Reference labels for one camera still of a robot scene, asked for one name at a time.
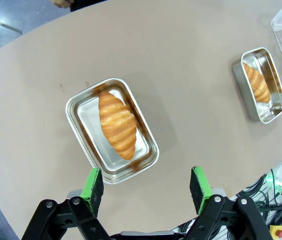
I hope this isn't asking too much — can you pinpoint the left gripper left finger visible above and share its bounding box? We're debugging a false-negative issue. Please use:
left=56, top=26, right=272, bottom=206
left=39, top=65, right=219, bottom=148
left=22, top=167, right=112, bottom=240

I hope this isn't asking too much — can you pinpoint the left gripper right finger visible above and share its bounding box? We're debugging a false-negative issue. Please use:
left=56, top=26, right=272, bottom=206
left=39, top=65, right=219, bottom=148
left=190, top=166, right=274, bottom=240

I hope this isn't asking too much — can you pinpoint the stainless steel food container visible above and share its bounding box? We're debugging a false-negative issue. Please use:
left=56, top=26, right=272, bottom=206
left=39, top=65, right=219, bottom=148
left=65, top=77, right=160, bottom=185
left=232, top=47, right=282, bottom=125

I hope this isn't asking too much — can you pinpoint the golden croissant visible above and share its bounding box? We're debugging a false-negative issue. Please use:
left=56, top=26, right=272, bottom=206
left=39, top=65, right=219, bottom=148
left=242, top=61, right=272, bottom=104
left=98, top=91, right=138, bottom=161

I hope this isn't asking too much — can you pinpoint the person's right hand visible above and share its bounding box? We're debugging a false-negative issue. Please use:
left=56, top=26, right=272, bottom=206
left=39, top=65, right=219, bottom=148
left=49, top=0, right=75, bottom=9

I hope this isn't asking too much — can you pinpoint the red emergency stop button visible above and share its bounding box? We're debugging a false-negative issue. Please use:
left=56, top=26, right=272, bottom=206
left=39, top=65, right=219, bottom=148
left=269, top=224, right=282, bottom=240

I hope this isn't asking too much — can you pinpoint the person in black shirt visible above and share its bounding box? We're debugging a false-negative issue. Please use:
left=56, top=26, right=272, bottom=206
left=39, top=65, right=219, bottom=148
left=69, top=0, right=108, bottom=12

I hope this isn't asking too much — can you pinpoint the metal furniture leg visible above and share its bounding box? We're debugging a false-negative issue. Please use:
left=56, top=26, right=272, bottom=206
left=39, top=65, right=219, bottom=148
left=0, top=21, right=23, bottom=35

